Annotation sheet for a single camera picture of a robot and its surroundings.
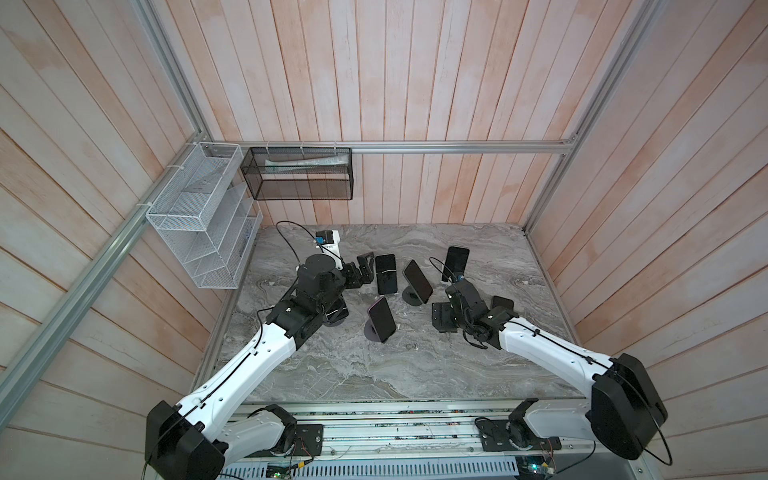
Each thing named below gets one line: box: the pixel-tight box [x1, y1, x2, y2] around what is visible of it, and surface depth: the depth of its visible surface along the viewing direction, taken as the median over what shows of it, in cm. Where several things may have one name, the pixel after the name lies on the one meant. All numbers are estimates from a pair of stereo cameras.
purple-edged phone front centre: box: [367, 296, 396, 343], surface depth 87 cm
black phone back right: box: [442, 246, 470, 282], surface depth 100 cm
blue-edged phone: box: [432, 302, 458, 333], surface depth 80 cm
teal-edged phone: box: [402, 259, 433, 304], surface depth 95 cm
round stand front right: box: [492, 295, 514, 310], surface depth 103 cm
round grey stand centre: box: [402, 286, 422, 306], surface depth 102 cm
